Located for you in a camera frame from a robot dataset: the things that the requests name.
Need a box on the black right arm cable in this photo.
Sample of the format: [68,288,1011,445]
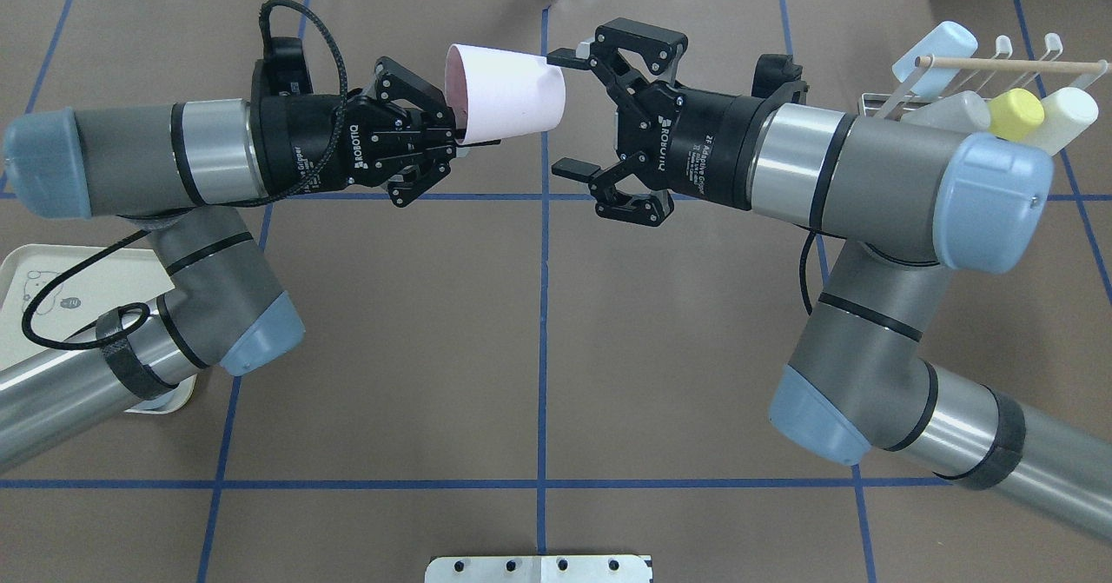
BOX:
[800,231,822,316]

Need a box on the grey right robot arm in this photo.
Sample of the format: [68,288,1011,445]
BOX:
[546,18,1111,540]

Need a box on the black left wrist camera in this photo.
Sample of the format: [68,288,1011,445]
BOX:
[254,36,314,96]

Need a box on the pink plastic cup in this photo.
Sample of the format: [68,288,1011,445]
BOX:
[444,43,566,142]

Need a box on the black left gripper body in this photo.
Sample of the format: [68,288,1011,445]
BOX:
[254,55,458,207]

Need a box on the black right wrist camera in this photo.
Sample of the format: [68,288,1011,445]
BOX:
[751,53,804,97]

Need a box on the pale green plastic cup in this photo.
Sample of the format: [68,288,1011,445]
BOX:
[1020,87,1100,156]

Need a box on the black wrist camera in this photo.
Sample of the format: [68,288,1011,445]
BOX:
[254,36,314,96]
[751,53,804,97]

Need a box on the wooden rack dowel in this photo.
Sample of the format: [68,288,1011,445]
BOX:
[914,56,1109,76]

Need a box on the yellow plastic cup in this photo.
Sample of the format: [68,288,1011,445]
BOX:
[987,88,1045,141]

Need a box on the white wire cup rack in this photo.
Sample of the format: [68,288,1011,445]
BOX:
[858,33,1109,120]

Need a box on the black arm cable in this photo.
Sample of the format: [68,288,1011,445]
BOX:
[22,0,350,350]
[800,231,822,316]

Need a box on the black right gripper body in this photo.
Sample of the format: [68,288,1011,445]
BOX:
[589,18,810,228]

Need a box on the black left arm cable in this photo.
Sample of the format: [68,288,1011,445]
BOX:
[22,0,350,350]

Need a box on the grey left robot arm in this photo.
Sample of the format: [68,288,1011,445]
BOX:
[3,55,460,471]

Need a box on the light blue plastic cup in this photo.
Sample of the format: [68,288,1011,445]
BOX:
[892,21,977,97]

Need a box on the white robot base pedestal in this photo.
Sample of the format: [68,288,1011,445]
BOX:
[424,554,654,582]

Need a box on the grey plastic cup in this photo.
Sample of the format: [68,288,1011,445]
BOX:
[900,89,990,134]

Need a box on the cream serving tray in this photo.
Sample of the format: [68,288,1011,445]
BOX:
[1,243,172,368]

